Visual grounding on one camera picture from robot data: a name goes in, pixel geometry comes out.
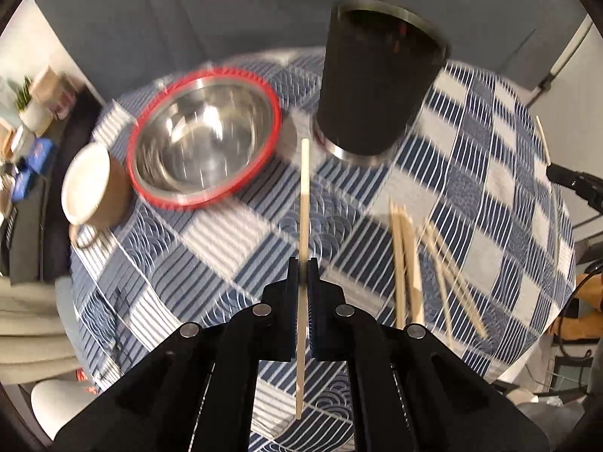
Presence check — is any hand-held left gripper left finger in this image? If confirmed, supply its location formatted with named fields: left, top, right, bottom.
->
left=52, top=257, right=300, bottom=452

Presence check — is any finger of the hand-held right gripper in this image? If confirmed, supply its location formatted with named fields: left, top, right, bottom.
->
left=546, top=163, right=603, bottom=214

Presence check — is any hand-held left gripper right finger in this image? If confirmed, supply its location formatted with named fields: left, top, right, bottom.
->
left=308, top=258, right=551, bottom=452

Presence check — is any pile of wooden chopsticks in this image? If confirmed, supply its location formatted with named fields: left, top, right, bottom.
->
left=389, top=198, right=488, bottom=347

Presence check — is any light wooden chopstick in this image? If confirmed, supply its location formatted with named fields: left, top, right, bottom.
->
left=294, top=139, right=312, bottom=421
left=536, top=115, right=552, bottom=165

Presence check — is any black cylindrical utensil holder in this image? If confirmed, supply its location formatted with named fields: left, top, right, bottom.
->
left=313, top=0, right=450, bottom=166

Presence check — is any blue white patchwork tablecloth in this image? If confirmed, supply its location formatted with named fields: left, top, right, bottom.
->
left=70, top=47, right=578, bottom=452

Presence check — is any orange object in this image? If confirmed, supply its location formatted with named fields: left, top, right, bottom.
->
left=555, top=272, right=603, bottom=341

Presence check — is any red-rimmed steel bowl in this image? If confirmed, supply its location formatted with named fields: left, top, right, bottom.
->
left=126, top=68, right=283, bottom=209

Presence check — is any brown mug white inside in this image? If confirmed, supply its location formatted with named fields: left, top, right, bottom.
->
left=61, top=142, right=135, bottom=250

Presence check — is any white round stool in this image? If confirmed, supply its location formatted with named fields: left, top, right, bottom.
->
left=31, top=379, right=97, bottom=440

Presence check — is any blue box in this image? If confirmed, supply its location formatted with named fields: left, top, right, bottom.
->
left=13, top=137, right=54, bottom=201

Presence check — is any grey backdrop cloth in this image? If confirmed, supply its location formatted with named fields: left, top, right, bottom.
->
left=31, top=0, right=589, bottom=104

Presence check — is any small potted plant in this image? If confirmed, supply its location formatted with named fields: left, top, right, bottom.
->
left=14, top=78, right=49, bottom=133

